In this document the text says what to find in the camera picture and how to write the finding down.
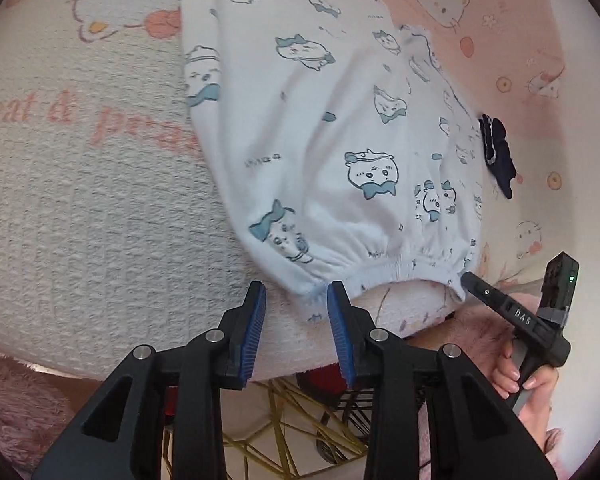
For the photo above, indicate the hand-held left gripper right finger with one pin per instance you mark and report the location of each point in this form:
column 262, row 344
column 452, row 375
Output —
column 339, row 332

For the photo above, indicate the pink cat print blanket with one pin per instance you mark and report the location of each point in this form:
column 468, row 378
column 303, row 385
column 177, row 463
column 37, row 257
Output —
column 80, row 210

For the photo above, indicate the red object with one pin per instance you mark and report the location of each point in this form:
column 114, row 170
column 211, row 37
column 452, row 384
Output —
column 317, row 382

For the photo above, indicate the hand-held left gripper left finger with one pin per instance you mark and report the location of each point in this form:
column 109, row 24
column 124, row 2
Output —
column 253, row 332

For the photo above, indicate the white cartoon print pants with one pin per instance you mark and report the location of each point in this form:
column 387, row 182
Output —
column 305, row 135

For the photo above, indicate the person's right hand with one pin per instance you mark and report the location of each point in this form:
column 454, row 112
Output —
column 507, row 372

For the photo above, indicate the pink fluffy cloth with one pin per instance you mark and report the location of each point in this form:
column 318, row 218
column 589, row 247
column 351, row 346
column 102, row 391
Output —
column 20, row 400

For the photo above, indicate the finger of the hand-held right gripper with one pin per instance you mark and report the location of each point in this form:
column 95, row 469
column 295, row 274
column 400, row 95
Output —
column 500, row 304

